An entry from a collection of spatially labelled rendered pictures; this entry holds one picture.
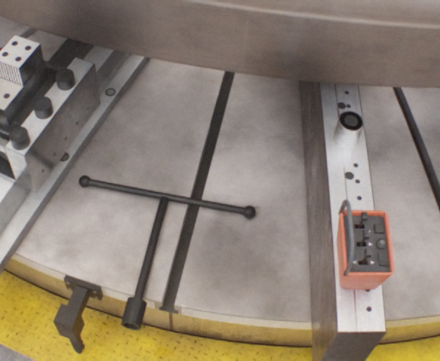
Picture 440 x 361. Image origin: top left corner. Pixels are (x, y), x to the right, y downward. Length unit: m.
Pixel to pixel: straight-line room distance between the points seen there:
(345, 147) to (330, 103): 0.19
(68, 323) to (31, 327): 0.40
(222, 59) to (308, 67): 0.25
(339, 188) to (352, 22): 0.50
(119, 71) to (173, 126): 0.34
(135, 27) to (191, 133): 0.71
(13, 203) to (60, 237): 0.20
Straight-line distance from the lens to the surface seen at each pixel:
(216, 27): 1.85
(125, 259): 2.24
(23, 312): 2.55
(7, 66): 2.12
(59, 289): 2.49
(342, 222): 1.77
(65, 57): 2.44
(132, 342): 2.44
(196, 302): 2.16
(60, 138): 2.24
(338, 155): 2.05
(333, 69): 1.94
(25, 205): 2.34
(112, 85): 2.63
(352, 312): 1.79
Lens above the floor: 2.29
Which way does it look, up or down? 55 degrees down
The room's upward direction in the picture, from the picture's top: 4 degrees clockwise
